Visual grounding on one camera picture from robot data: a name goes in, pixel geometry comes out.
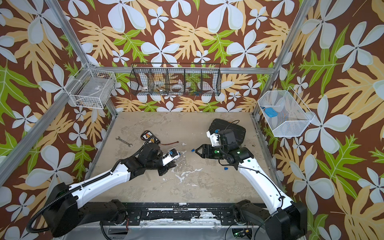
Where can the black plastic case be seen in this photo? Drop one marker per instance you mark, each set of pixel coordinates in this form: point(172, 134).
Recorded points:
point(219, 124)

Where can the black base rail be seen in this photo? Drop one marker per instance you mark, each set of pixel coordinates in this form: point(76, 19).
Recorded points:
point(211, 214)

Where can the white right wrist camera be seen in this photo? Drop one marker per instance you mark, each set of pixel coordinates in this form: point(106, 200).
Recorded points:
point(215, 138)

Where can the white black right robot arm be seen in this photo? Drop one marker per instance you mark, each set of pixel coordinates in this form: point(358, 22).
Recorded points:
point(282, 218)

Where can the silver open-end wrench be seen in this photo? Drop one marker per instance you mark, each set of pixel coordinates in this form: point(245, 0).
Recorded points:
point(123, 141)

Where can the black wire basket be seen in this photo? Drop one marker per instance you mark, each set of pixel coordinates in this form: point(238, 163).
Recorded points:
point(176, 79)

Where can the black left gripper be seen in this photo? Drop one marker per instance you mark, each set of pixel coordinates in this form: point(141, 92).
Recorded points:
point(166, 168)

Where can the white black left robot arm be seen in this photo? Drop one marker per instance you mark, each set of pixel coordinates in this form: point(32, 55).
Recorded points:
point(71, 206)

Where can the black battery charging board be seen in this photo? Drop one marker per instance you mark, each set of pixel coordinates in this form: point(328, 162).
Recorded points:
point(148, 137)

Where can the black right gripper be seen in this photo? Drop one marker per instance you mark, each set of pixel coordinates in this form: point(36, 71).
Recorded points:
point(206, 147)

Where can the blue object in basket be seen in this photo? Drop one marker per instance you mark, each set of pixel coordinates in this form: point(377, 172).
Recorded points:
point(270, 112)

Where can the white wire basket left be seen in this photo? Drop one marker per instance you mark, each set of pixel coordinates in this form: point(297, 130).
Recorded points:
point(91, 87)

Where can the white mesh basket right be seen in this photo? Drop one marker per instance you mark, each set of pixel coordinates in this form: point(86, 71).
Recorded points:
point(294, 116)

